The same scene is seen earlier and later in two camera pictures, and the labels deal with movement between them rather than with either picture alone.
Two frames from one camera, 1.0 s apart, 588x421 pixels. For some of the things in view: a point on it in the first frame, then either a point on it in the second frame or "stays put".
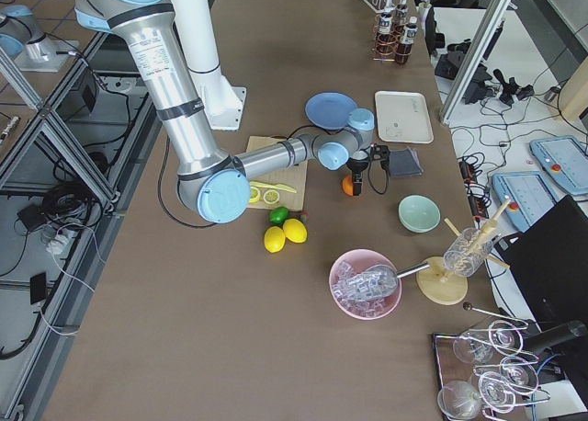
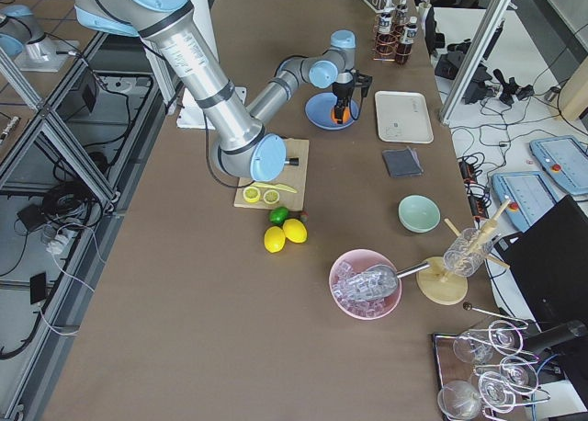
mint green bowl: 419,213 stays put
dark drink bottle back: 401,14 stays put
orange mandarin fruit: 347,186 -> 346,115
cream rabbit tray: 403,117 stays put
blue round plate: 329,110 stays put
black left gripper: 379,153 -> 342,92
